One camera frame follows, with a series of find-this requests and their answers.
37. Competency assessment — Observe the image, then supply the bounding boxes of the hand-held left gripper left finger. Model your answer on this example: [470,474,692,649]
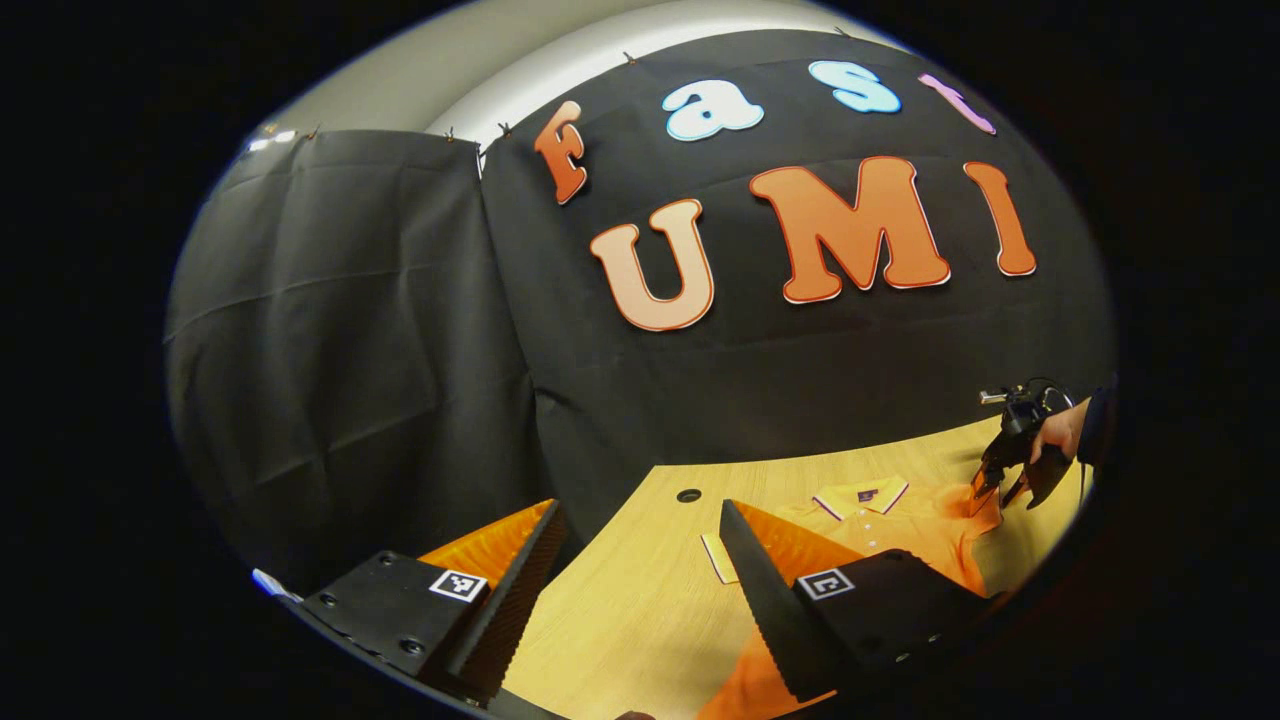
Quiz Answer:
[300,499,568,706]

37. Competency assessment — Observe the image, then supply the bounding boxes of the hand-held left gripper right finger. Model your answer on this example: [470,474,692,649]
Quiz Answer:
[718,499,991,704]

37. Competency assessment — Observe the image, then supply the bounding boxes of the orange T-shirt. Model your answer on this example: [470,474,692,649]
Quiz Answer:
[700,477,1004,720]

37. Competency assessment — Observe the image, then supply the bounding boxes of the black backdrop cloth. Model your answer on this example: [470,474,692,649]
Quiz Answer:
[165,30,1116,601]

